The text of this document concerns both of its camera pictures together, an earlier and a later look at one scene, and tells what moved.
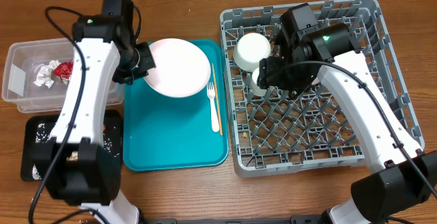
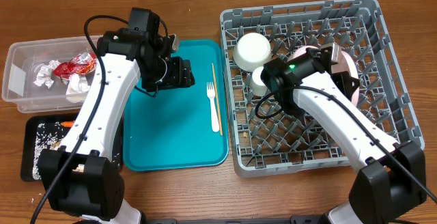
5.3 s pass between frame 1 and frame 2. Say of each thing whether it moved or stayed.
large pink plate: moved
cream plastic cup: stayed
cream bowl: stayed
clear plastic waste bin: stayed
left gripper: moved
